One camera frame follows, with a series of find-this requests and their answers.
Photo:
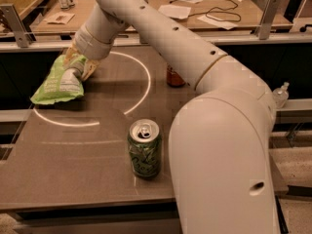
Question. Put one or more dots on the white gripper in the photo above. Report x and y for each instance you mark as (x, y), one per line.
(85, 45)

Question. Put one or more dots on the green jalapeno chip bag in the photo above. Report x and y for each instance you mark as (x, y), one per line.
(63, 83)

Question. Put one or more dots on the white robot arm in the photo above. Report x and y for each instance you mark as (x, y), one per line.
(218, 141)

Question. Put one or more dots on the red Coca-Cola can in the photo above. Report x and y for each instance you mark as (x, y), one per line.
(173, 79)

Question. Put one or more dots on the green soda can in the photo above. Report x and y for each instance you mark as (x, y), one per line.
(145, 148)

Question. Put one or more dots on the brown paper packet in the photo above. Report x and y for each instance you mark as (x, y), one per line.
(59, 18)

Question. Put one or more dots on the white paper sheet centre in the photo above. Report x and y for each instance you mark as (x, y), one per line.
(175, 12)

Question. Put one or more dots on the white paper sheet right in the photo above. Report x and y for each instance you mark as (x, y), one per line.
(218, 23)

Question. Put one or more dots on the clear sanitizer bottle right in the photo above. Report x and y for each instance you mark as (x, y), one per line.
(281, 95)

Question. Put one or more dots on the left metal bracket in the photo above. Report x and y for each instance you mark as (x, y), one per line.
(21, 35)

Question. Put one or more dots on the metal bracket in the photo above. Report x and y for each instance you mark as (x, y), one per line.
(21, 35)
(262, 32)

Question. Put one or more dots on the right metal bracket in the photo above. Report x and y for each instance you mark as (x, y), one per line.
(262, 32)

